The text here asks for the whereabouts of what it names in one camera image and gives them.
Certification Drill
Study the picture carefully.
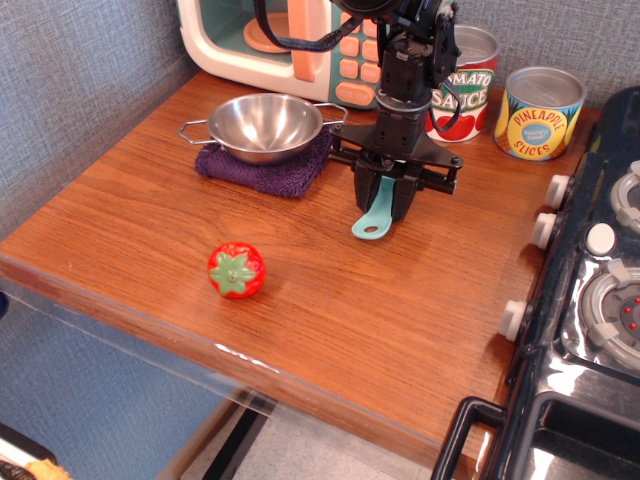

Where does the white stove knob top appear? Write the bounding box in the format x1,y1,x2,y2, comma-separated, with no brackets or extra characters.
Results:
545,175,571,210

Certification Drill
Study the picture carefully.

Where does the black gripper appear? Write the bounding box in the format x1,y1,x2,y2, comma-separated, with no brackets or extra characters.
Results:
331,90,463,221

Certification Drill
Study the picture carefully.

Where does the yellow object at corner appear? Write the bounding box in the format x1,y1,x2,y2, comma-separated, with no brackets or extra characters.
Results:
25,459,71,480

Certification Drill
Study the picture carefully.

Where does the grey stove burner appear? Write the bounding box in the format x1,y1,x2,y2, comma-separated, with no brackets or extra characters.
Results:
580,259,639,371
610,160,640,233

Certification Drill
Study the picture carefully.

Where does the orange microwave turntable plate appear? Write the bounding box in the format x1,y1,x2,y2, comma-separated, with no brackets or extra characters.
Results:
243,11,292,55

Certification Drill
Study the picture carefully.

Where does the purple folded cloth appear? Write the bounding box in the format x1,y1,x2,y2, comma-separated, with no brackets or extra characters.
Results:
194,127,333,199

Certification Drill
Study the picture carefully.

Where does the tomato sauce can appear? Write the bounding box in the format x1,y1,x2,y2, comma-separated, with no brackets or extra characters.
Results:
426,25,501,142

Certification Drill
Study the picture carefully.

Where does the red toy tomato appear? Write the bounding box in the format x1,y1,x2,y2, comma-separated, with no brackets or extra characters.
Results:
207,242,266,299

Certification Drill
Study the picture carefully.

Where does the grey stove burner lower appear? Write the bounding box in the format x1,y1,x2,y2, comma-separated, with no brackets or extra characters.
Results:
580,259,639,371

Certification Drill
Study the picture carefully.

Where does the white stove knob bottom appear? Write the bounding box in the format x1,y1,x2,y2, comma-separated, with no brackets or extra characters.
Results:
499,300,527,342

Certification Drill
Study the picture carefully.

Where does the black toy stove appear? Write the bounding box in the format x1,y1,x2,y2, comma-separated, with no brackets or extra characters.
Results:
432,87,639,479

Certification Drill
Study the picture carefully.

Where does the steel bowl with handles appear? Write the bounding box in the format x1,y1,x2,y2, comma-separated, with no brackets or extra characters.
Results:
178,93,349,166

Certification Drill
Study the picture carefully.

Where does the pineapple slices can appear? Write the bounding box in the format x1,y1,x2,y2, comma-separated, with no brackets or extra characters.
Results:
494,66,587,162

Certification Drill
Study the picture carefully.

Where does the toy microwave teal and cream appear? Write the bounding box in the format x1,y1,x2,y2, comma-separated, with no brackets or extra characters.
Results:
176,0,429,110

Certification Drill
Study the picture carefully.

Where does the teal dish brush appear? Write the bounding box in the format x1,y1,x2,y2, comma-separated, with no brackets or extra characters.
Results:
351,176,395,241

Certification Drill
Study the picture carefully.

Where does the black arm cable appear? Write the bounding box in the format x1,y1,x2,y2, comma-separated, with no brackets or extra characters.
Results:
252,0,363,53

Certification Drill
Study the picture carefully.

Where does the white stove knob middle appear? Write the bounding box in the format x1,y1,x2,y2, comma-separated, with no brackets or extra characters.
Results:
530,213,557,250

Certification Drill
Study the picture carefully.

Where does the grey stove burner upper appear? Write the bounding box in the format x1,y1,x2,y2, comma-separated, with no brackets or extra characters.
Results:
610,160,640,233

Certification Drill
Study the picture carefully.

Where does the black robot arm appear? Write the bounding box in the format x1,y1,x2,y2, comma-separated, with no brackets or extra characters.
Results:
331,1,463,221

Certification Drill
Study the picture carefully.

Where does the white stove knob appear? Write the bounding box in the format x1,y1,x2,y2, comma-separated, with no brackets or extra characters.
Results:
499,300,527,342
545,175,571,210
530,213,557,250

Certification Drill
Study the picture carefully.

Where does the white round stove button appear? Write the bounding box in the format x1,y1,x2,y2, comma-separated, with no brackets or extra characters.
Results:
585,223,616,256

